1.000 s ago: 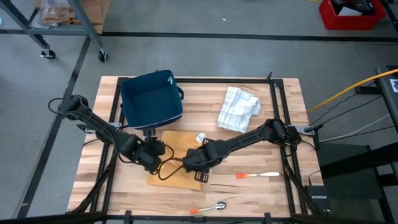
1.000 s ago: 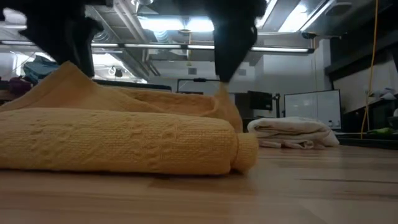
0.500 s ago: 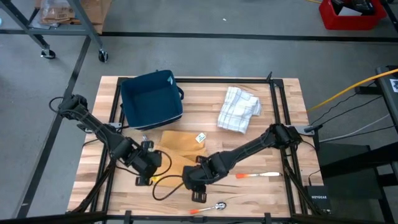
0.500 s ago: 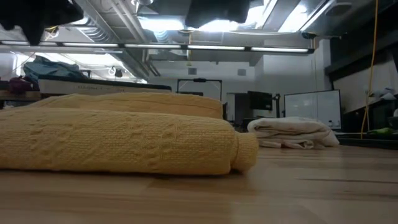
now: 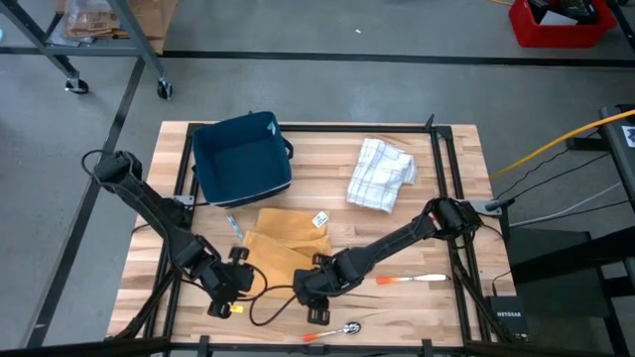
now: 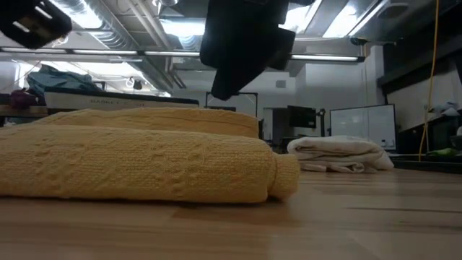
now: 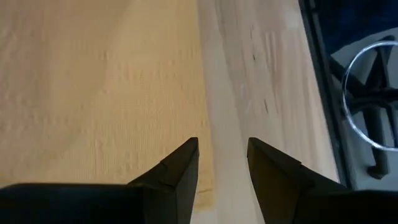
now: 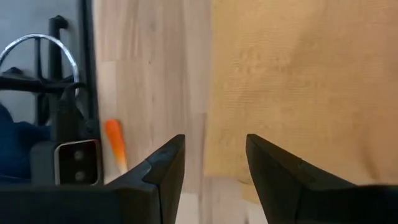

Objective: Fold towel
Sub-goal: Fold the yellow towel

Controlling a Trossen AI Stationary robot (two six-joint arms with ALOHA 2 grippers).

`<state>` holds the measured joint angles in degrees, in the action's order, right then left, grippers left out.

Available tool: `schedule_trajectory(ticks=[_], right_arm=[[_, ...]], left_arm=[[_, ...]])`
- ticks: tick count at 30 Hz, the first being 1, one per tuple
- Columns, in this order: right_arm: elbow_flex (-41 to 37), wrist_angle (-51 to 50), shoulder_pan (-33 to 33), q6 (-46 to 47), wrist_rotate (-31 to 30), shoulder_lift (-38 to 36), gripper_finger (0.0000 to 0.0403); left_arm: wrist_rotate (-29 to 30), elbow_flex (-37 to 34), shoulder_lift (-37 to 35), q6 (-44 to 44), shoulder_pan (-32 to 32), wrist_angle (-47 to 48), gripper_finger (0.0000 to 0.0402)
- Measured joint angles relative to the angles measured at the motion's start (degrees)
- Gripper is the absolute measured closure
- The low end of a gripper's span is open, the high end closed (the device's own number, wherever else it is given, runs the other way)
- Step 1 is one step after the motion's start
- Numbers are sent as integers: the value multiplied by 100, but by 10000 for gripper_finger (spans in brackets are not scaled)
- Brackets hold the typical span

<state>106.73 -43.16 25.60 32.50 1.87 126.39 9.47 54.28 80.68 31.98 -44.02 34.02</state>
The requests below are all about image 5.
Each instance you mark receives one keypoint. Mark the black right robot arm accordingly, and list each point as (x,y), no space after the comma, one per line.
(397,238)

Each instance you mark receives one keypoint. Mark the mustard yellow towel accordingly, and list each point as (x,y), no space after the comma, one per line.
(283,233)

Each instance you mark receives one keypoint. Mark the plastic-wrapped cardboard stack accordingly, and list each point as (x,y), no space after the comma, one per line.
(89,22)

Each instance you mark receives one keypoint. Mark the black Netgear network switch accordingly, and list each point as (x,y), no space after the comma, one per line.
(508,317)

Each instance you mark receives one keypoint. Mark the black equipment stand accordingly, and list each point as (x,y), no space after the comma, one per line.
(546,248)

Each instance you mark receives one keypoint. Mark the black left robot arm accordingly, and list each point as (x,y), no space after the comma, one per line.
(164,218)

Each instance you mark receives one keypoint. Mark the black aluminium frame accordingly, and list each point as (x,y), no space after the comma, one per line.
(347,128)

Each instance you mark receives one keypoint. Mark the silver mounting plate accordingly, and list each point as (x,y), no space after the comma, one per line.
(183,200)
(478,204)

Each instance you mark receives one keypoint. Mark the red plastic bin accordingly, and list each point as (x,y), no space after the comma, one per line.
(526,35)

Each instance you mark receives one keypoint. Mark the white grey-striped kitchen towel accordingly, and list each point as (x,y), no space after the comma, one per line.
(374,178)

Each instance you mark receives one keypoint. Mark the brown cardboard box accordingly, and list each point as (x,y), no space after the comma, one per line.
(159,20)

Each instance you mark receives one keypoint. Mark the black electronic device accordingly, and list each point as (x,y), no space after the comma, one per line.
(578,9)

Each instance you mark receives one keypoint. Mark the grey metal cart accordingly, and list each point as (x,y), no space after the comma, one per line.
(99,49)

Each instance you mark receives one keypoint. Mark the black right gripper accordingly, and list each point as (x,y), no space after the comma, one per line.
(320,282)

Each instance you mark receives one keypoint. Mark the small silver metal piece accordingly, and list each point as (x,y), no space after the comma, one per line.
(235,226)

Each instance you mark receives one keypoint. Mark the navy blue fabric basket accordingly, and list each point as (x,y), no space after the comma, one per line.
(240,158)

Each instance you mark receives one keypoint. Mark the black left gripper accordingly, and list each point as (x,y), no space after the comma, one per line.
(228,282)

